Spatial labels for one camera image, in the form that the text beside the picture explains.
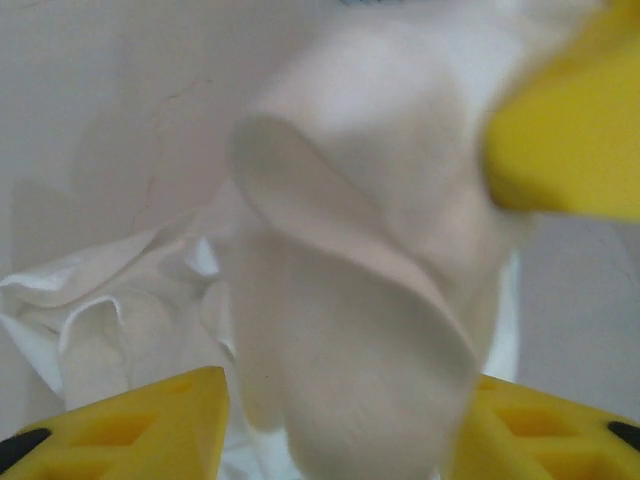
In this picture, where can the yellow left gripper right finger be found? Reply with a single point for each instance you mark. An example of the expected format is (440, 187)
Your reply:
(540, 440)

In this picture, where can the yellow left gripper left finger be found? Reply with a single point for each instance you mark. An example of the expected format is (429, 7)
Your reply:
(125, 435)

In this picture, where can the white t-shirt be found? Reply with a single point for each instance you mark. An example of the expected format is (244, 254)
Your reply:
(340, 250)

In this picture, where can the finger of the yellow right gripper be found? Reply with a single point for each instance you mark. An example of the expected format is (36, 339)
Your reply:
(570, 130)

